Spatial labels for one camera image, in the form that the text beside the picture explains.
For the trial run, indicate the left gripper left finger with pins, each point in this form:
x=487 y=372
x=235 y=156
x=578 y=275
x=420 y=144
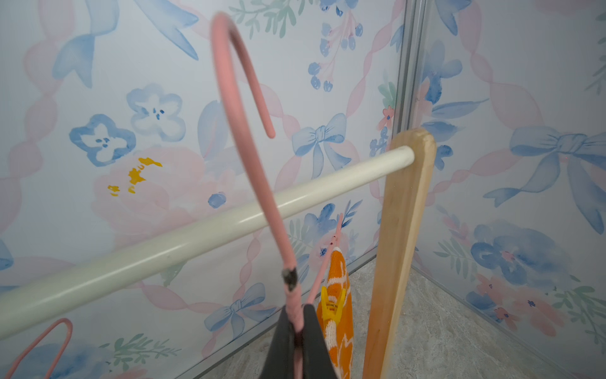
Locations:
x=279 y=363

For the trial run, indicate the yellow clothespin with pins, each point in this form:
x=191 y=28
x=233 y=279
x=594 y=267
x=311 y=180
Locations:
x=332 y=311

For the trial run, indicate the right aluminium corner post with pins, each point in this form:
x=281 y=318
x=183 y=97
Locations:
x=410 y=56

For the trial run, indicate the orange patterned towel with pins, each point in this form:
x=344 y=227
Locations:
x=339 y=338

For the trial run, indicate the wooden hanger rack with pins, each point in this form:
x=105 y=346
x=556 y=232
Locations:
x=407 y=168

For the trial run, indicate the pink hanger with orange towel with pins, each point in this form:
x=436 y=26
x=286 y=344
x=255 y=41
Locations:
x=226 y=43

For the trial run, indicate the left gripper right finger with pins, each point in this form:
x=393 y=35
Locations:
x=316 y=361

